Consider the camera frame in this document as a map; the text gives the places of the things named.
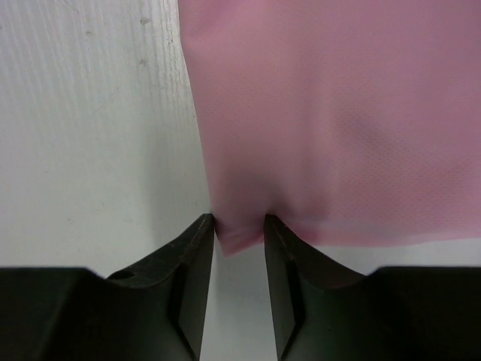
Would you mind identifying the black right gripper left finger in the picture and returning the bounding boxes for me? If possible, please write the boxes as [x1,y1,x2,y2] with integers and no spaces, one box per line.
[108,214,214,360]

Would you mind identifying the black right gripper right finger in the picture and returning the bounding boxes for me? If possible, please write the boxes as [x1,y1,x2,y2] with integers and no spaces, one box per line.
[263,215,364,360]

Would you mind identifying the pink t shirt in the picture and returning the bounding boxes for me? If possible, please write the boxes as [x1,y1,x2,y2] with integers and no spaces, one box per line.
[178,1,480,254]

